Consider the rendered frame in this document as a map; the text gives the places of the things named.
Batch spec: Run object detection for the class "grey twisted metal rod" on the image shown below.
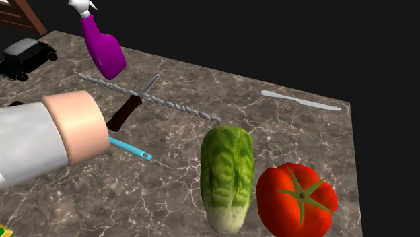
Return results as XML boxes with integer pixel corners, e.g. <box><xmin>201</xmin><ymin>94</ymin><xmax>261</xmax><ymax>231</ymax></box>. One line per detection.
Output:
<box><xmin>77</xmin><ymin>73</ymin><xmax>222</xmax><ymax>124</ymax></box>

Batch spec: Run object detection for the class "green lettuce head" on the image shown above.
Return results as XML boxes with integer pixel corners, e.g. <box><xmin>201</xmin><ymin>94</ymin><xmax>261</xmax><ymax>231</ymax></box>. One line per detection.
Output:
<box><xmin>200</xmin><ymin>125</ymin><xmax>255</xmax><ymax>235</ymax></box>

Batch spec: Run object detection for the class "silver table knife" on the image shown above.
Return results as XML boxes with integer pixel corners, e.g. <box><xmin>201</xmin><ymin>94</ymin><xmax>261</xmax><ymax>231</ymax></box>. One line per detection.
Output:
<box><xmin>260</xmin><ymin>90</ymin><xmax>342</xmax><ymax>112</ymax></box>

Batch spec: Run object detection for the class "red tomato with green stem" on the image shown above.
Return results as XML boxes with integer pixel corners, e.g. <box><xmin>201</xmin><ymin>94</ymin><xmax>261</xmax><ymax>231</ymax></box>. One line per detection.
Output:
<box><xmin>256</xmin><ymin>162</ymin><xmax>339</xmax><ymax>237</ymax></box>

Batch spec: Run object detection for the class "purple spray bottle white trigger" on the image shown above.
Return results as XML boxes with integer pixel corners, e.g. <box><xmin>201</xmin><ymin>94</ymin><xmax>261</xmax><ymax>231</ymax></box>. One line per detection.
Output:
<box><xmin>67</xmin><ymin>0</ymin><xmax>127</xmax><ymax>81</ymax></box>

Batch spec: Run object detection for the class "grey cylinder with peach cap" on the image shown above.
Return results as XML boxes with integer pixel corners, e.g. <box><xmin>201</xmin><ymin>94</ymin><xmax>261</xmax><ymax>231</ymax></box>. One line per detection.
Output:
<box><xmin>0</xmin><ymin>90</ymin><xmax>111</xmax><ymax>190</ymax></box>

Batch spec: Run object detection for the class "black toy car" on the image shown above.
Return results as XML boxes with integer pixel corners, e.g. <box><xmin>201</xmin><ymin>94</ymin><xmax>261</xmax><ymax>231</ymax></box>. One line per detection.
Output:
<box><xmin>0</xmin><ymin>38</ymin><xmax>59</xmax><ymax>82</ymax></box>

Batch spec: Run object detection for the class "brown wooden furniture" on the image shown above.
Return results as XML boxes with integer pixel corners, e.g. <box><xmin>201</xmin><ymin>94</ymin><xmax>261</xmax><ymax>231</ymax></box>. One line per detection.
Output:
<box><xmin>0</xmin><ymin>0</ymin><xmax>48</xmax><ymax>36</ymax></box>

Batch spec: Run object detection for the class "knife with dark brown handle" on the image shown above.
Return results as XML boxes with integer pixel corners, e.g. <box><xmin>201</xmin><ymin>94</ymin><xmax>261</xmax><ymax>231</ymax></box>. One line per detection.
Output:
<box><xmin>106</xmin><ymin>73</ymin><xmax>162</xmax><ymax>133</ymax></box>

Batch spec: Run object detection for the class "light blue utensil handle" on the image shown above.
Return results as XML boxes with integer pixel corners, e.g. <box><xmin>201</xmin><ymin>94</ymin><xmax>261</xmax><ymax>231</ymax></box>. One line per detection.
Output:
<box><xmin>108</xmin><ymin>137</ymin><xmax>153</xmax><ymax>162</ymax></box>

